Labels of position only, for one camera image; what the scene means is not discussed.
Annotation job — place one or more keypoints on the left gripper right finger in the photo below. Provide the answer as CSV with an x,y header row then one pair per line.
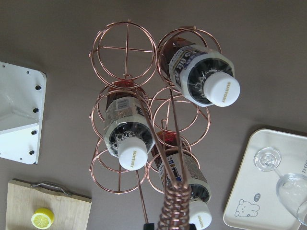
x,y
192,227

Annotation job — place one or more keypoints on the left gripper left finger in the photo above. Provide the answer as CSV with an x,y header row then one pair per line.
x,y
148,226

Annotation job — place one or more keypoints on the copper wire bottle basket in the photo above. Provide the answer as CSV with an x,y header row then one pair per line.
x,y
185,190

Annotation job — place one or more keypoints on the cream rabbit serving tray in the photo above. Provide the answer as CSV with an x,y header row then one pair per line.
x,y
253,203

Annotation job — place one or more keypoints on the bamboo cutting board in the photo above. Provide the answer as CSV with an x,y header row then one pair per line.
x,y
24,198

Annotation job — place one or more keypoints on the half lemon slice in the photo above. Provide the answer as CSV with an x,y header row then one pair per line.
x,y
42,218

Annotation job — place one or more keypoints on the clear wine glass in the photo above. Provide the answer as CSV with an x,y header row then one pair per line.
x,y
291,188

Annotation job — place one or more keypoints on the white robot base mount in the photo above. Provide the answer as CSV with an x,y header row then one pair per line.
x,y
22,98

